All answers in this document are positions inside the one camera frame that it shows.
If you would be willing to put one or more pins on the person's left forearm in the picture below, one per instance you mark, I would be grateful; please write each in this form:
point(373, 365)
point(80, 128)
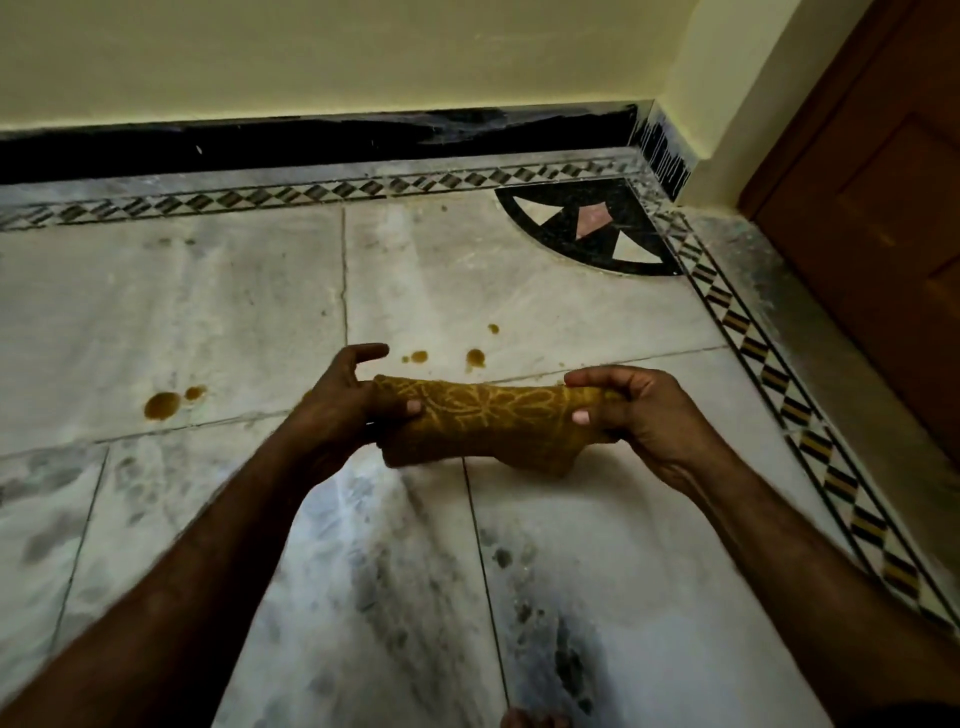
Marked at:
point(172, 615)

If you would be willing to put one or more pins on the person's leg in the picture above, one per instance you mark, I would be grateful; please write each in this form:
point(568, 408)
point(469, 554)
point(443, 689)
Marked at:
point(532, 720)

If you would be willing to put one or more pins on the black skirting board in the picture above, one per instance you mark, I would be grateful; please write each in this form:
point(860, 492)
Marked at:
point(225, 150)

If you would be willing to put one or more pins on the brown wooden door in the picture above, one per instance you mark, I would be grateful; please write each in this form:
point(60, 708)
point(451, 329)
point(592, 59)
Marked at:
point(885, 225)

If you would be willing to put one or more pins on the person's left hand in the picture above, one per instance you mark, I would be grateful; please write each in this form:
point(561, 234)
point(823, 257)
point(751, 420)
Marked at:
point(337, 424)

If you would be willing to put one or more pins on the person's right forearm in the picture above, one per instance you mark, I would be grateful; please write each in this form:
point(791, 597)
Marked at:
point(825, 600)

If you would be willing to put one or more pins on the person's right hand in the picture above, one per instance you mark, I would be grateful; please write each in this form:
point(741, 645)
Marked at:
point(660, 427)

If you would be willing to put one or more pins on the yellow-brown patterned cloth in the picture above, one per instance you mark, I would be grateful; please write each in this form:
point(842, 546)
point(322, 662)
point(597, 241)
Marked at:
point(487, 427)

